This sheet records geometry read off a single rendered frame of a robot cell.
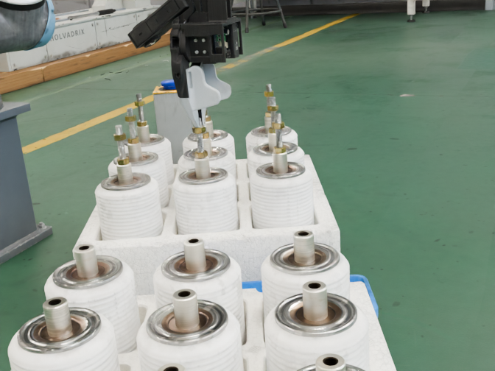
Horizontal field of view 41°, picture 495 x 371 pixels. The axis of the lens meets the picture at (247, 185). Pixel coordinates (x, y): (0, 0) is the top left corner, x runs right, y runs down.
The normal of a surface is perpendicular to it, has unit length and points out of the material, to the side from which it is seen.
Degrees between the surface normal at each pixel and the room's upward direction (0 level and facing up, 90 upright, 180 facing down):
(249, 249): 90
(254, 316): 0
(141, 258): 90
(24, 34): 118
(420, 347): 0
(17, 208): 90
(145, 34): 90
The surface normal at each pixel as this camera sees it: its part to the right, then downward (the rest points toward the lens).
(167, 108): 0.03, 0.33
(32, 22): 0.75, 0.55
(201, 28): -0.34, 0.33
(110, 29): 0.91, 0.07
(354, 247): -0.07, -0.94
